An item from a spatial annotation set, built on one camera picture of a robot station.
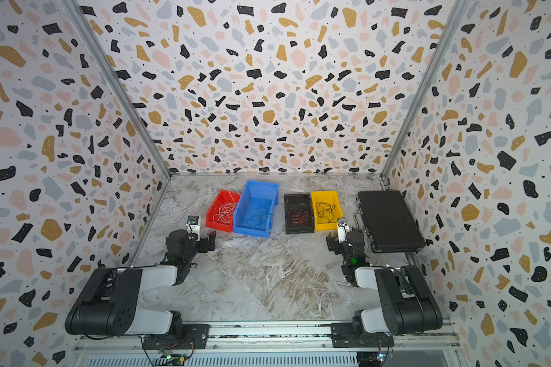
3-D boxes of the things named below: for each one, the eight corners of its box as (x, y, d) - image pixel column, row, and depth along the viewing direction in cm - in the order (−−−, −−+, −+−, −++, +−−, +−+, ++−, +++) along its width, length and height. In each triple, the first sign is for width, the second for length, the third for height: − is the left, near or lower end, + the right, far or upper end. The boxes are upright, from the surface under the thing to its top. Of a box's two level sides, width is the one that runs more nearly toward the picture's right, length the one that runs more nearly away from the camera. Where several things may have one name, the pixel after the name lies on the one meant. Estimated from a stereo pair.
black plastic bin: (283, 236, 101) (283, 227, 96) (284, 200, 114) (284, 191, 109) (312, 236, 101) (314, 227, 96) (310, 200, 114) (311, 191, 109)
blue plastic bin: (234, 235, 101) (229, 222, 92) (251, 189, 119) (248, 174, 110) (268, 240, 99) (266, 227, 91) (280, 192, 117) (279, 177, 109)
